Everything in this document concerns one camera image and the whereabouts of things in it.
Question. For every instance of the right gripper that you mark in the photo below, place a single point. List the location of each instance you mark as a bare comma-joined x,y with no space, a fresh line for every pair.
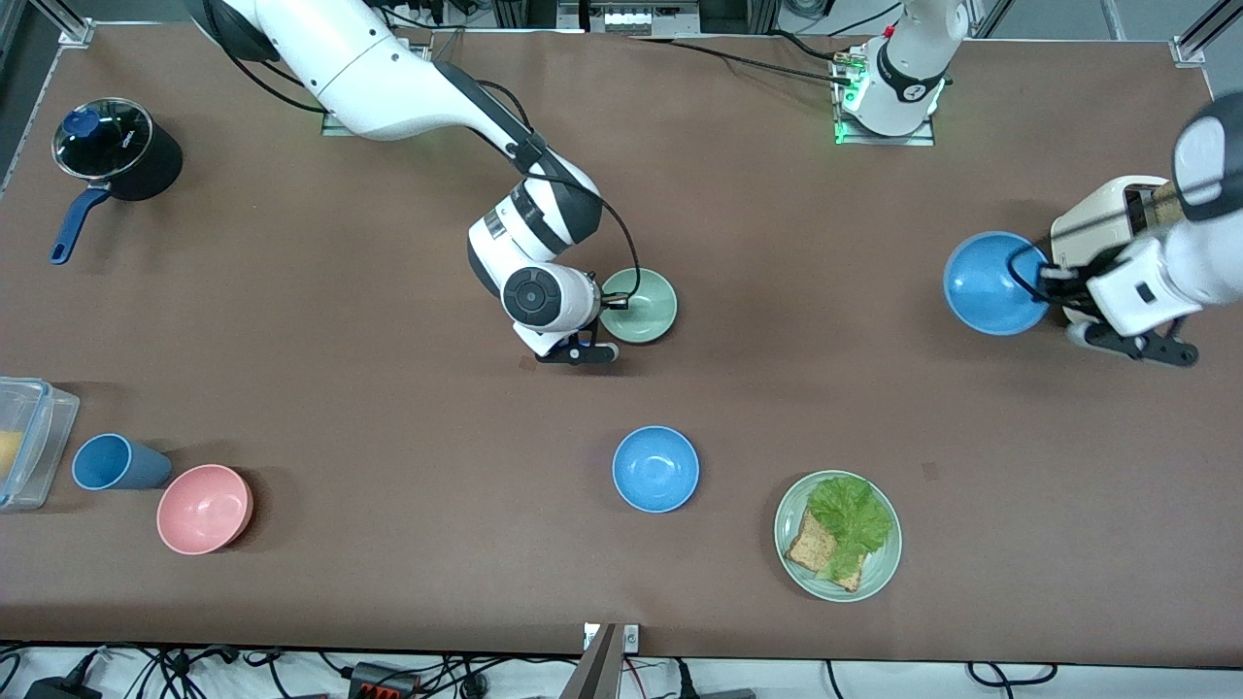
603,317

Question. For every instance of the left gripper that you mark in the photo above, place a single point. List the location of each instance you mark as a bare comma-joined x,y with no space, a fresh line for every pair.
1069,287

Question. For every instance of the green bowl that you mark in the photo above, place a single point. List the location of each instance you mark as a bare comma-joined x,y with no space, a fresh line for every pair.
651,306

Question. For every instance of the blue bowl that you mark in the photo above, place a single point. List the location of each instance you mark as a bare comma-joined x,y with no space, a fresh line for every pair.
655,469
981,286

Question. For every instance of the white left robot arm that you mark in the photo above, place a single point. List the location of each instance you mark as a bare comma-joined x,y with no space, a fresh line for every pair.
913,58

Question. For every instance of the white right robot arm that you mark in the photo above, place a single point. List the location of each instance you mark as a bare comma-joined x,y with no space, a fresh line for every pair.
388,78

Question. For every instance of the pink bowl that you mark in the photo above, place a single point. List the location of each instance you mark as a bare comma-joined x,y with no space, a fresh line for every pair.
204,510

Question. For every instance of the white toaster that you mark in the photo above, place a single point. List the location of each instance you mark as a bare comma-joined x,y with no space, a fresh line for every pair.
1092,218

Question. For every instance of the white power strip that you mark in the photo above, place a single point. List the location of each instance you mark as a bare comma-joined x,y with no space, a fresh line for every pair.
641,19

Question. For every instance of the green lettuce leaf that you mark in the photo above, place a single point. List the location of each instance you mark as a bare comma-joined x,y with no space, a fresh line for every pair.
853,515

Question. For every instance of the brown toast slice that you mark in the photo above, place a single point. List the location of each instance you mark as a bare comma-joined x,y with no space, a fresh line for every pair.
808,549

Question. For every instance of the green plate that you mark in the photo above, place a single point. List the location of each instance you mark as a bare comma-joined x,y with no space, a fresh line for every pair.
879,573

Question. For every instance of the grey metal stand pole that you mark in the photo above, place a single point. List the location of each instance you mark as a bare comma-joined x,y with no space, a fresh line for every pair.
594,670

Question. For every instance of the black orange power strip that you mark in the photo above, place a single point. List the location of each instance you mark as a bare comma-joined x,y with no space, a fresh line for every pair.
384,682

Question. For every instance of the blue cup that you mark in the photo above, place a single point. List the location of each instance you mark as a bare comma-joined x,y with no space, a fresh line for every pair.
107,462

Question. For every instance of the glass lid with blue knob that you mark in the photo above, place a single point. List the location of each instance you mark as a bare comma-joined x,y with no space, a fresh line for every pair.
102,141

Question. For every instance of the clear plastic container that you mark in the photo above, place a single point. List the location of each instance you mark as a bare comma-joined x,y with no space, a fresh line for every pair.
60,437

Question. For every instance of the yellow food piece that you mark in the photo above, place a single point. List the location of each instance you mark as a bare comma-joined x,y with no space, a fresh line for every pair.
8,454

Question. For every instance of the black power adapter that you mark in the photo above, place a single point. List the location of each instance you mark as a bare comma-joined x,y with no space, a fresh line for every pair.
63,689

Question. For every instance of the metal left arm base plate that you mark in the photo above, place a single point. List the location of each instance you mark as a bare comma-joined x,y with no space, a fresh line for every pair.
879,139

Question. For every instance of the aluminium frame profile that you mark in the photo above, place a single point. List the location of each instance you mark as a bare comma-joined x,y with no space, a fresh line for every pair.
1204,34
68,24

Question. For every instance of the white metal bracket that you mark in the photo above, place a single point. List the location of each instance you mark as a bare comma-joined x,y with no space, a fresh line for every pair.
631,638

